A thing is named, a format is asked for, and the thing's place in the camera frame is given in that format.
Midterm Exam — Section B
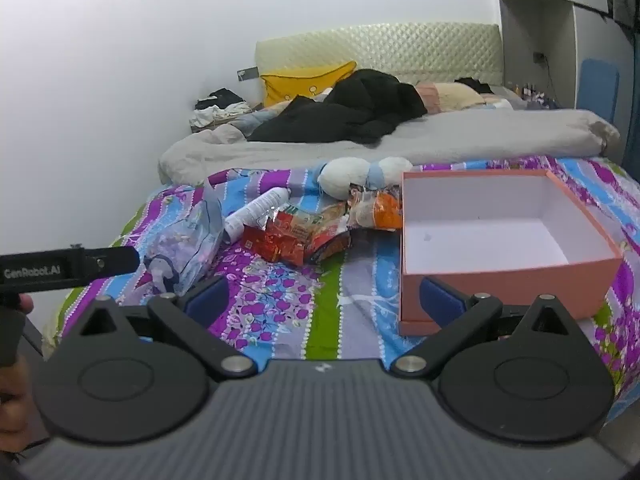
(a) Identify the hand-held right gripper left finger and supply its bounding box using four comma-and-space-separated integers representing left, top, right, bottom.
75, 275, 258, 382

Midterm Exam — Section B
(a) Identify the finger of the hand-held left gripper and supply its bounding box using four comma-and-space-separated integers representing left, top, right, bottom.
84, 246, 141, 284

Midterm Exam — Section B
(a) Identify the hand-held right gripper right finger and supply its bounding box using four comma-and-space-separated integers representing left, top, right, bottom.
390, 276, 571, 378

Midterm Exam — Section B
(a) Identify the pink cardboard box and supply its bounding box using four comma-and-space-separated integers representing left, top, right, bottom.
398, 169, 624, 337

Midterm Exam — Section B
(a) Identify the red foil snack packet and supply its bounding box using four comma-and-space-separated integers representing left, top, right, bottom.
244, 220, 307, 267

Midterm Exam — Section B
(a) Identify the orange snack packet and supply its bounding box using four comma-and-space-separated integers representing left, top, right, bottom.
347, 187, 404, 231

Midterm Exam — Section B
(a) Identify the green-edged snack packet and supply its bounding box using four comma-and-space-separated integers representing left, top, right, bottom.
272, 204, 352, 264

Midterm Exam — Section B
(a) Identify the person's left hand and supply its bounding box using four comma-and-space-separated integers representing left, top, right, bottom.
0, 294, 36, 436

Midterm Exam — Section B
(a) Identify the translucent printed plastic bag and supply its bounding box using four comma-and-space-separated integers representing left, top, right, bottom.
142, 178, 224, 297

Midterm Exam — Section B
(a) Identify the purple floral striped bedsheet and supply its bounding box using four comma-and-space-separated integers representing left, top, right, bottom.
47, 155, 640, 408

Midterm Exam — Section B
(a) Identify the white cylindrical bottle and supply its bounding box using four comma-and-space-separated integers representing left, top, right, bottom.
222, 187, 292, 245

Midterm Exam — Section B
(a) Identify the white and blue plush toy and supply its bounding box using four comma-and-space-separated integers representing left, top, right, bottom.
316, 156, 415, 200

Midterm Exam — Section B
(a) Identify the grey blanket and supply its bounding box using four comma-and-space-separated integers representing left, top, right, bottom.
158, 108, 621, 186

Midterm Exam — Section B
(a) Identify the pile of clothes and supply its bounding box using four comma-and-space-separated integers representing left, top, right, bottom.
189, 89, 262, 134

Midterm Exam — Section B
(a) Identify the beige pillow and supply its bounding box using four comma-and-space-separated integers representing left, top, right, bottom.
415, 80, 516, 114

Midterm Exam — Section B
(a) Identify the black clothing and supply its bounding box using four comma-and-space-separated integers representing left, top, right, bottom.
247, 69, 428, 144

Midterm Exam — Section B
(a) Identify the dark cloth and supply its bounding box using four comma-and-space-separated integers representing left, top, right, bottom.
454, 76, 494, 95

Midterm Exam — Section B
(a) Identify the yellow pillow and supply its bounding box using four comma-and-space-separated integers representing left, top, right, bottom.
260, 61, 357, 108

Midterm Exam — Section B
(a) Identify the cream quilted headboard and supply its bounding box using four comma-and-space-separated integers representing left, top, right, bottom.
255, 22, 502, 107

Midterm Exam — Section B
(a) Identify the blue board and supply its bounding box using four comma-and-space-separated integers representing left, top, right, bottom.
576, 58, 621, 126

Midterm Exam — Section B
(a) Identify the white cabinet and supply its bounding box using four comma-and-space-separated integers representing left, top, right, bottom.
492, 0, 635, 166

